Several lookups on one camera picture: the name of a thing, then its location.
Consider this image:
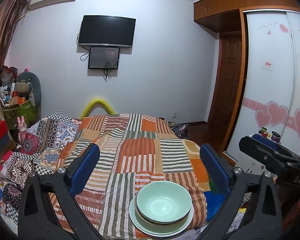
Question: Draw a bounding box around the pink bunny toy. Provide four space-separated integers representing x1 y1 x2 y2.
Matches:
17 115 27 144

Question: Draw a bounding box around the wall television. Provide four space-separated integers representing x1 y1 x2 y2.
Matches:
78 15 136 48

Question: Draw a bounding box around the mint green bowl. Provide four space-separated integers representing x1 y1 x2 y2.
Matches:
136 181 192 224

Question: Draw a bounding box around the wooden door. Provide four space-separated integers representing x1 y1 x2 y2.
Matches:
207 33 242 152

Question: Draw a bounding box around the small wall monitor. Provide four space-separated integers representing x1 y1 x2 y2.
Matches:
88 47 120 70

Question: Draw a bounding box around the grey plush toy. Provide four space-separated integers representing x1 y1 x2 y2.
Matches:
15 72 42 108

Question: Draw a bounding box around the yellow foam hoop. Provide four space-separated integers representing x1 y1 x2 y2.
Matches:
80 98 116 120

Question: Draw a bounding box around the mint green plate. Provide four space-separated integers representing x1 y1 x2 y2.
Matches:
129 194 195 238

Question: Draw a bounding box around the patterned mosaic quilt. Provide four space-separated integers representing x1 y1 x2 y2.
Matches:
0 111 82 234

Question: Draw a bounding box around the white sliding wardrobe door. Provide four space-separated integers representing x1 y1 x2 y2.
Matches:
227 10 300 167

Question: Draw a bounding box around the wooden wardrobe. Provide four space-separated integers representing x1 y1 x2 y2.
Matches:
194 0 300 155

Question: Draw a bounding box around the striped patchwork blanket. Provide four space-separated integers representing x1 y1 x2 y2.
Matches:
48 112 210 239

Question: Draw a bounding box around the colourful fleece blanket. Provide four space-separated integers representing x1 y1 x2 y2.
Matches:
182 140 231 226

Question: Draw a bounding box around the green box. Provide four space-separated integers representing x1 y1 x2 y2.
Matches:
2 100 38 129

